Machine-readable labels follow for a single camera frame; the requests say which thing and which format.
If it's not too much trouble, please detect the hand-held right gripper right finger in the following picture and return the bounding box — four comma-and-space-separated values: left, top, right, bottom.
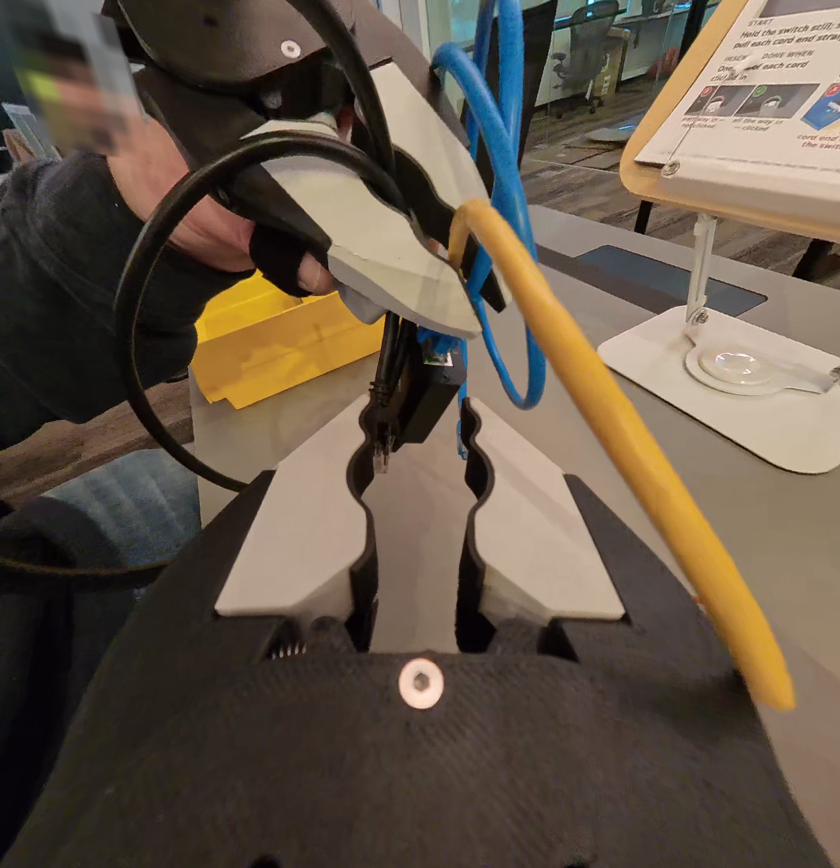
455, 396, 628, 651

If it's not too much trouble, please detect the person's leg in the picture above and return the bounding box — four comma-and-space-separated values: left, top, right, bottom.
27, 448, 202, 577

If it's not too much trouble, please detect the white stand base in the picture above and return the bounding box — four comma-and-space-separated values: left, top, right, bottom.
596, 213, 840, 476

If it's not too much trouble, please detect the blue ethernet cable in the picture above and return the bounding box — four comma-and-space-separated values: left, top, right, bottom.
420, 0, 549, 463

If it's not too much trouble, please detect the instruction sheet on stand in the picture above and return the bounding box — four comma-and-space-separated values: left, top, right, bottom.
618, 0, 840, 248

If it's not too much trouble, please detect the person's left forearm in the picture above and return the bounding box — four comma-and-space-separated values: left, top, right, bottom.
0, 152, 258, 452

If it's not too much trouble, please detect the grey mesh office chair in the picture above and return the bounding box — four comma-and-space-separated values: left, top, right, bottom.
549, 7, 628, 118

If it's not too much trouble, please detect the black network switch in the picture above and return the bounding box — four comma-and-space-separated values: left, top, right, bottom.
391, 339, 469, 446

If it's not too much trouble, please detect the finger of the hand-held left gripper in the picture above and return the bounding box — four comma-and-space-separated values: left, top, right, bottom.
242, 118, 487, 339
366, 63, 509, 314

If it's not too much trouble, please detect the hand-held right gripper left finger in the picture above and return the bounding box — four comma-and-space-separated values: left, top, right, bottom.
215, 395, 380, 651

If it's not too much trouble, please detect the person's left hand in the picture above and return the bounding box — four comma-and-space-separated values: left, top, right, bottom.
108, 117, 341, 298

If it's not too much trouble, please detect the black office chair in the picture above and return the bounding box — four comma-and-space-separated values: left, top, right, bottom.
460, 0, 560, 198

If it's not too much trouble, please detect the black ethernet cable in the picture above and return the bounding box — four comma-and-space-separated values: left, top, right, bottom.
113, 0, 410, 492

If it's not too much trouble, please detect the yellow plastic bin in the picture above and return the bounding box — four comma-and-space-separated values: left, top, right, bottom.
188, 270, 388, 412

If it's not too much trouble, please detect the yellow ethernet cable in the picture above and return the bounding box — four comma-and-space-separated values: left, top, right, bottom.
449, 198, 798, 714

